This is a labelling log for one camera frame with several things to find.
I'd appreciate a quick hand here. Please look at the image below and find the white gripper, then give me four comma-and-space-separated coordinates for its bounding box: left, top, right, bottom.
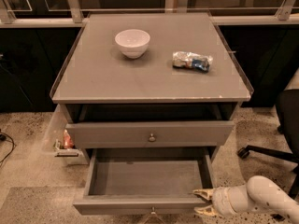
192, 186, 249, 217

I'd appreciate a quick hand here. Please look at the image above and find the grey drawer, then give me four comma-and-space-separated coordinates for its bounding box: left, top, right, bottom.
74, 147, 213, 215
66, 121, 234, 148

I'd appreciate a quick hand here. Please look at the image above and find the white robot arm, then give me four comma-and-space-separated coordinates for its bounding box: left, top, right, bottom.
193, 175, 299, 224

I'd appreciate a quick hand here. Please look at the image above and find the grey top drawer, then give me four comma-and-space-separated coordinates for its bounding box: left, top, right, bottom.
66, 121, 234, 148

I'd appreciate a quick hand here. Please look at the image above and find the grey drawer cabinet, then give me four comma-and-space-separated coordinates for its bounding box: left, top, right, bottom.
50, 12, 255, 161

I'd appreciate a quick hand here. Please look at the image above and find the black office chair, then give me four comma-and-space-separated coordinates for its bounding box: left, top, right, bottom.
236, 89, 299, 200

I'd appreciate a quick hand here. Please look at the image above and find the crinkled snack bag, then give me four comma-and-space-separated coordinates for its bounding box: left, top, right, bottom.
172, 51, 213, 73

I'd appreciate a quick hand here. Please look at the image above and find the orange packet in bin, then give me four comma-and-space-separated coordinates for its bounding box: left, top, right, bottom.
63, 130, 74, 149

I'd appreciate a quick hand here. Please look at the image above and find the white ceramic bowl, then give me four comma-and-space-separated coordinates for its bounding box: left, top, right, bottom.
115, 29, 150, 59

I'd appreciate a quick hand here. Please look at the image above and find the black floor cable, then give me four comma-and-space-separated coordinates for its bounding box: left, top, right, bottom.
0, 129, 17, 168

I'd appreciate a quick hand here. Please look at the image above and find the metal railing frame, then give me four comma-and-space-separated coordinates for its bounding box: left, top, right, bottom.
0, 0, 299, 28

